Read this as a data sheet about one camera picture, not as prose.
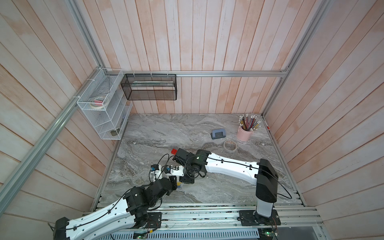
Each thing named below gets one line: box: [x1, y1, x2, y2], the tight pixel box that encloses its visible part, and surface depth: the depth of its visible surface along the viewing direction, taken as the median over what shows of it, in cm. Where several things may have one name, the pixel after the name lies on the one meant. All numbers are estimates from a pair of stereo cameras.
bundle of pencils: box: [238, 113, 261, 131], surface depth 102 cm
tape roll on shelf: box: [90, 96, 109, 109], surface depth 74 cm
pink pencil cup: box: [237, 126, 254, 142], surface depth 103 cm
